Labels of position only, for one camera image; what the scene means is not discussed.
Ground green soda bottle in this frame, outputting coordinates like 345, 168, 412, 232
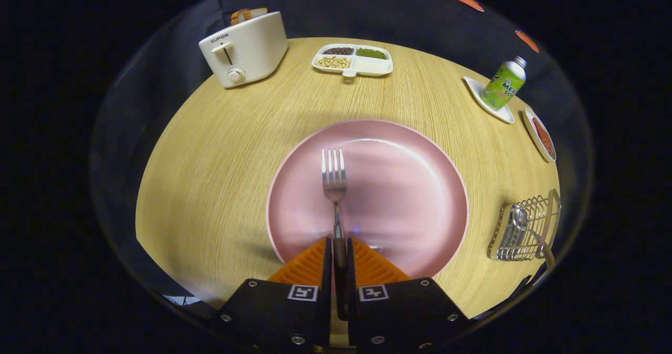
480, 56, 527, 111

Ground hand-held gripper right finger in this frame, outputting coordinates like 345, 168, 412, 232
345, 237, 473, 354

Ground white oval dish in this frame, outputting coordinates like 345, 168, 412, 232
522, 107, 557, 163

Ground metal wire drying rack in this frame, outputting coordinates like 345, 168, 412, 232
487, 189, 562, 263

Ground white square coaster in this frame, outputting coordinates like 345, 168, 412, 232
463, 76, 515, 124

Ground wooden-handled metal fork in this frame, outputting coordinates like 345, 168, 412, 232
321, 148, 348, 320

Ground wooden-handled metal spoon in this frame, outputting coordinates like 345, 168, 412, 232
509, 207, 556, 273

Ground toasted bread slices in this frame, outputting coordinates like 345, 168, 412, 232
230, 8, 268, 26

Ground white divided tray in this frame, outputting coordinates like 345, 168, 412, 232
312, 44, 394, 78

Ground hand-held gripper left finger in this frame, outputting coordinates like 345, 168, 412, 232
210, 237, 332, 354

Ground pink round plate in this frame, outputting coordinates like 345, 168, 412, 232
266, 119, 469, 281

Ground white toaster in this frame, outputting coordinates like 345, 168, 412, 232
198, 11, 289, 88

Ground brown meat piece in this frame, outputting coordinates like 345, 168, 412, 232
533, 117, 554, 158

